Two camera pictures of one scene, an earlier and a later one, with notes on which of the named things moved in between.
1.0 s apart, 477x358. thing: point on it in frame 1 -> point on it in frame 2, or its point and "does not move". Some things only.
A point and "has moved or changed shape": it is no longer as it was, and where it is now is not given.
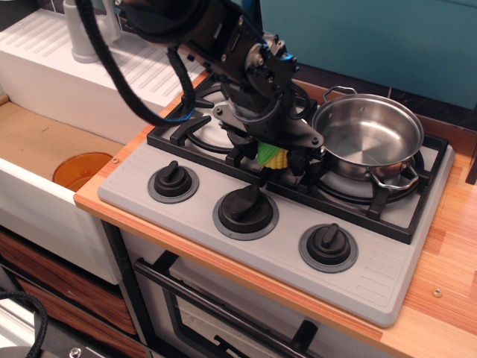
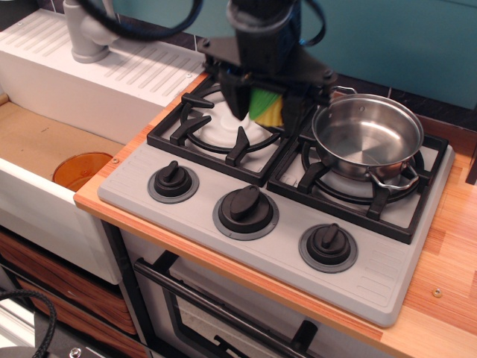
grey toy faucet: x=83 y=48 does not move
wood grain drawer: x=71 y=294 does not move
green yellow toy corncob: x=272 y=157 has moved or changed shape
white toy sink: x=63 y=133 does not move
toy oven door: x=184 y=309 does not move
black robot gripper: x=270 y=116 -> x=269 y=56
